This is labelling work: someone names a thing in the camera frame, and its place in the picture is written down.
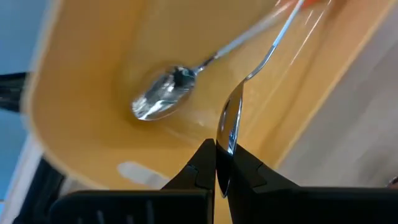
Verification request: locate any yellow plastic bin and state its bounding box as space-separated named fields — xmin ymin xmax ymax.
xmin=21 ymin=0 xmax=391 ymax=224

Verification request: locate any silver spoon orange handle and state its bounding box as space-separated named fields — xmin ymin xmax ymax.
xmin=215 ymin=0 xmax=326 ymax=199
xmin=130 ymin=0 xmax=299 ymax=122

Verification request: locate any black table frame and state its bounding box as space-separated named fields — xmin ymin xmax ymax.
xmin=12 ymin=157 xmax=67 ymax=224

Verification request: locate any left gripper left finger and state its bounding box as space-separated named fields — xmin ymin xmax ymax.
xmin=49 ymin=139 xmax=216 ymax=224

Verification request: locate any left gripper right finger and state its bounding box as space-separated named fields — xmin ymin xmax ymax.
xmin=228 ymin=144 xmax=398 ymax=224

